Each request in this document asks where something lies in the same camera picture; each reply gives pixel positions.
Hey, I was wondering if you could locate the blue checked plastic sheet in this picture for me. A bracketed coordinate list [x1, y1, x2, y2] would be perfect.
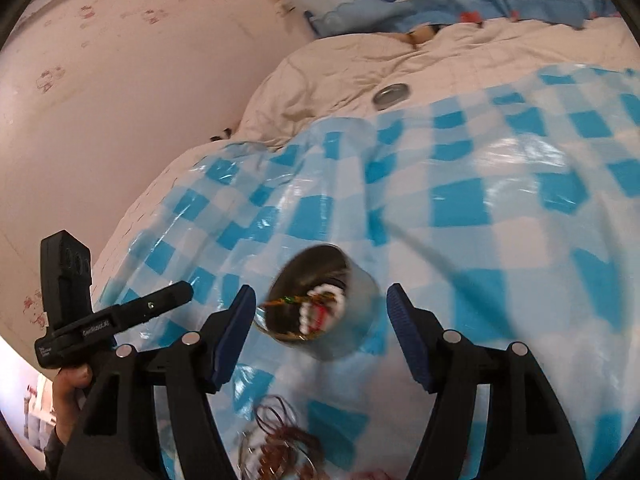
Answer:
[92, 65, 640, 480]

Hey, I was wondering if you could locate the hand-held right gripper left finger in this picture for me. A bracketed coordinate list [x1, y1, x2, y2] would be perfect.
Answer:
[57, 284, 257, 480]

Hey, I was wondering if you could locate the white quilt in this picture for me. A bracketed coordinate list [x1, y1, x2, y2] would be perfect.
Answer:
[90, 17, 640, 286]

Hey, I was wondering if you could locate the round silver tin lid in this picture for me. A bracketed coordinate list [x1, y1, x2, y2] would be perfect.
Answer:
[373, 82, 412, 109]

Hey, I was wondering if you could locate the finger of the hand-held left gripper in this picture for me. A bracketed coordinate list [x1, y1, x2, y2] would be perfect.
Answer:
[117, 281, 195, 331]

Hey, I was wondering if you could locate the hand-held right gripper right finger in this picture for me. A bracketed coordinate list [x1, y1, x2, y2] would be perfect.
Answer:
[386, 282, 588, 480]

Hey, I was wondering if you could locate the white bead bracelet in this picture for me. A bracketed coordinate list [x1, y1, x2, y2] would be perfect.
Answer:
[297, 282, 348, 336]

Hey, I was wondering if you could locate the person's left hand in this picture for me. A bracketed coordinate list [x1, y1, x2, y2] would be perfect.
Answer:
[52, 365, 93, 441]

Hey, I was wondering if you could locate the pile of thin brown bangles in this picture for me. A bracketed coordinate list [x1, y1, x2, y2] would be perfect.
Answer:
[254, 394, 323, 480]

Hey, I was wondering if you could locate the silver wire bangle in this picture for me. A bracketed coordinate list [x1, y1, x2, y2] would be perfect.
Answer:
[236, 431, 262, 480]

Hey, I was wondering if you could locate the round silver tin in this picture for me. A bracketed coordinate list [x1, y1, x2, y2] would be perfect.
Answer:
[252, 243, 383, 361]

